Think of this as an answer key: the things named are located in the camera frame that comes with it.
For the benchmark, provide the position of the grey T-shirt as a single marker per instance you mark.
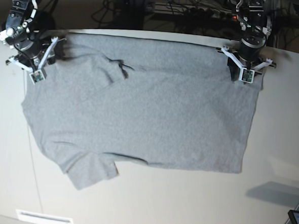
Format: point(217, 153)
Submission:
point(162, 104)

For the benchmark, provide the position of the white label strip on table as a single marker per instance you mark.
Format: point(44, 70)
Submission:
point(39, 218)

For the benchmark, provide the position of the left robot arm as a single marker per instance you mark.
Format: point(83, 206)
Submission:
point(256, 27)

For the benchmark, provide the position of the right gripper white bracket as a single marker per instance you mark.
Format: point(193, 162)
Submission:
point(33, 56)

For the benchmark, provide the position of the power strip with red light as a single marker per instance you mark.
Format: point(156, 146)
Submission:
point(216, 14)

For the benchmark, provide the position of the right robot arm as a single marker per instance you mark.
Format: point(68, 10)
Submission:
point(25, 30)

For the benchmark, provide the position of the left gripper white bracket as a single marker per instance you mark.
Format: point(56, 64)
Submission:
point(243, 70)

